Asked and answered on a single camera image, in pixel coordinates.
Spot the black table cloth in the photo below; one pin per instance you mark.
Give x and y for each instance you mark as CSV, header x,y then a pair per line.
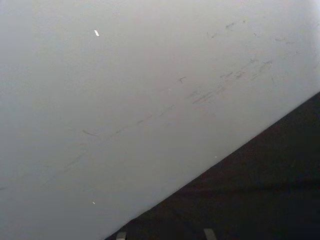
x,y
252,195

